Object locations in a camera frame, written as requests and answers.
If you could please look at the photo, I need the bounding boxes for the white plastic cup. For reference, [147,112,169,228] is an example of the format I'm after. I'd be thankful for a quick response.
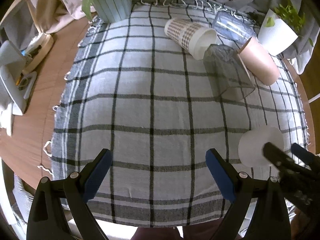
[238,125,284,167]

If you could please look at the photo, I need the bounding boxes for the pink cup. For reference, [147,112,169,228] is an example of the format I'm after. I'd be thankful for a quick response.
[238,36,280,86]

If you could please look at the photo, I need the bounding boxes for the smoky square glass cup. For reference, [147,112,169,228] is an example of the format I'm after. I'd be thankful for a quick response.
[203,44,255,101]

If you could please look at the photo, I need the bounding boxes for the clear blue plastic cup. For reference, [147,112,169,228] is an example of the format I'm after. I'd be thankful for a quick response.
[212,11,257,50]

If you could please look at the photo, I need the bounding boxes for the plaid patterned paper cup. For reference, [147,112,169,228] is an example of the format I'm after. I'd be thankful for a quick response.
[164,18,217,60]

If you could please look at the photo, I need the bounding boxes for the white plant pot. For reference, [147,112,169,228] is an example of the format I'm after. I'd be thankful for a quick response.
[258,9,298,56]

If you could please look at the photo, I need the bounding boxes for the white tablet stand device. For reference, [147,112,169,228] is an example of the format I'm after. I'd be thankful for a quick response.
[1,40,37,136]

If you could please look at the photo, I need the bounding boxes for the green potted plant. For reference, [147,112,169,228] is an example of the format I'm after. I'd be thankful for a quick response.
[271,0,306,37]

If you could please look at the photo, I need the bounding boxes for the checkered grey white tablecloth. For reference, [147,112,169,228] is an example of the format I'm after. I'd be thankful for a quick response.
[50,0,309,227]

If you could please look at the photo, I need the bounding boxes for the round wooden tray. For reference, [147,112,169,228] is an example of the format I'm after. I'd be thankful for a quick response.
[22,33,54,75]

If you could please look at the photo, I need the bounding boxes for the pink curtain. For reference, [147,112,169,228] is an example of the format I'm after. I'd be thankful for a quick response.
[31,0,86,34]

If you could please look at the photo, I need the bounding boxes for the wooden chair back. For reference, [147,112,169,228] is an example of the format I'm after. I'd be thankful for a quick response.
[1,0,40,31]

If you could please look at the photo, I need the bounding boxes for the light blue ribbed vase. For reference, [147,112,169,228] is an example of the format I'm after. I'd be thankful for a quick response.
[92,0,132,23]

